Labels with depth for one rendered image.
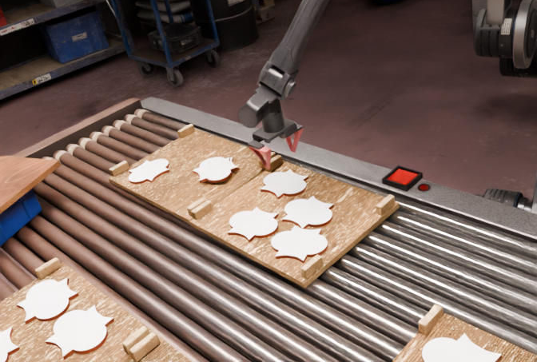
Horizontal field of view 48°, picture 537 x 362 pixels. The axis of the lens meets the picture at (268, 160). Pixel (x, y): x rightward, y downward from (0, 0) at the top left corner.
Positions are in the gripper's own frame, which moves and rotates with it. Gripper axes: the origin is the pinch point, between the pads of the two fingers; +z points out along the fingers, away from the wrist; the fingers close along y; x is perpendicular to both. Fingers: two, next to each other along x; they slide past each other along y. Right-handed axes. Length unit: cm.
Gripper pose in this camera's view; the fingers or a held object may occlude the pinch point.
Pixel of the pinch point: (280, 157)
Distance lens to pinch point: 159.2
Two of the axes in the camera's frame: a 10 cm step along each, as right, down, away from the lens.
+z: 1.8, 8.5, 5.0
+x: -6.8, -2.6, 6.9
